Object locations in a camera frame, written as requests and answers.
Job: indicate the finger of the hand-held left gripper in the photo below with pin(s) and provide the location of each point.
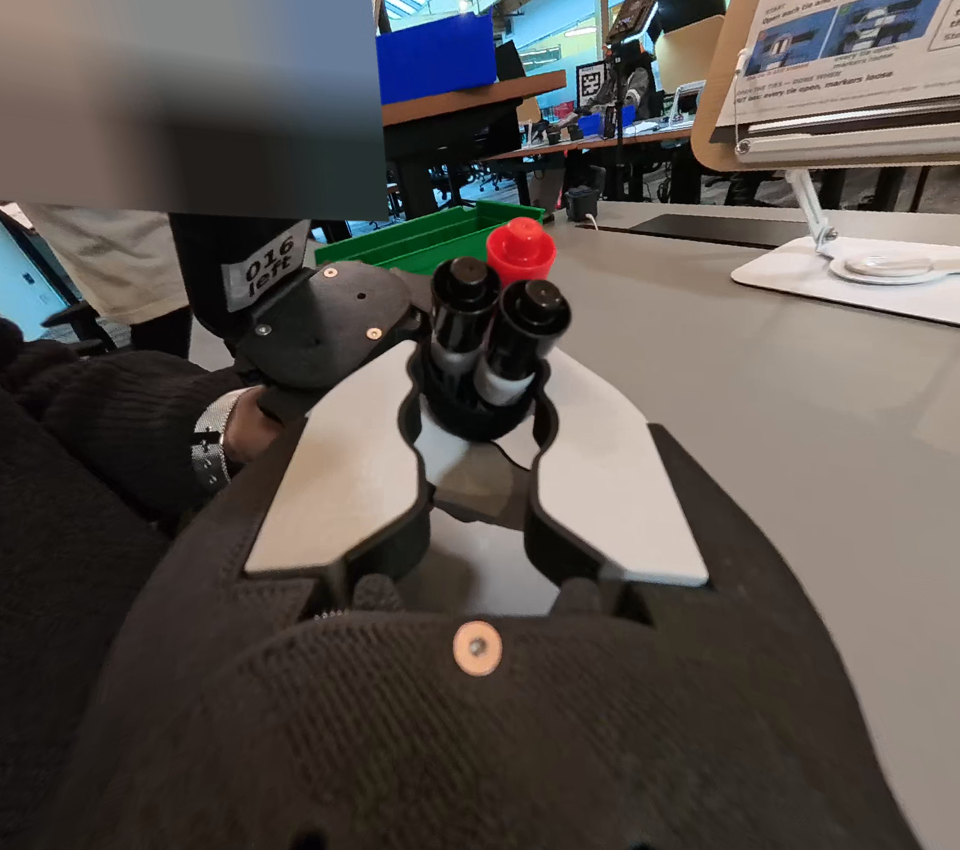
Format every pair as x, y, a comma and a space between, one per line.
517, 448
442, 452

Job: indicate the small tag sign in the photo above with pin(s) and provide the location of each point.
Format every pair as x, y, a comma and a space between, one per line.
591, 83

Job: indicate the blue plastic bin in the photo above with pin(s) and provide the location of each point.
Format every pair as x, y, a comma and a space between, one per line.
435, 58

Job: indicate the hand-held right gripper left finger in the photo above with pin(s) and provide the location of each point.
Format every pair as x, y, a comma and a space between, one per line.
330, 490

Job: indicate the black power adapter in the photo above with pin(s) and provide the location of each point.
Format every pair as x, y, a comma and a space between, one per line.
581, 203

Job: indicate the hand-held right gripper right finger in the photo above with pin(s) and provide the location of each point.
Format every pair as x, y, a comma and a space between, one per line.
622, 490

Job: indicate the person's left hand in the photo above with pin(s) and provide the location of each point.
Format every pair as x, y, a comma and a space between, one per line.
251, 430

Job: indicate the red dry-erase marker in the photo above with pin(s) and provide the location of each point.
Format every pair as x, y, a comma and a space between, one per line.
521, 257

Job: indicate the printed instruction sheet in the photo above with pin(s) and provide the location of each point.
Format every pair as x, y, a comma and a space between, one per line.
862, 2

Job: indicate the black dry-erase marker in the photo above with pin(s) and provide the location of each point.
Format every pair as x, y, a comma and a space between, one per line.
463, 310
525, 332

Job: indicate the brown wooden desk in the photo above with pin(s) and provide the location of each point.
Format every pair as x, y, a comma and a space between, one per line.
465, 99

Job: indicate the green plastic bin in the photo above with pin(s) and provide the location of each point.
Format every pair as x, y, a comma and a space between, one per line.
420, 242

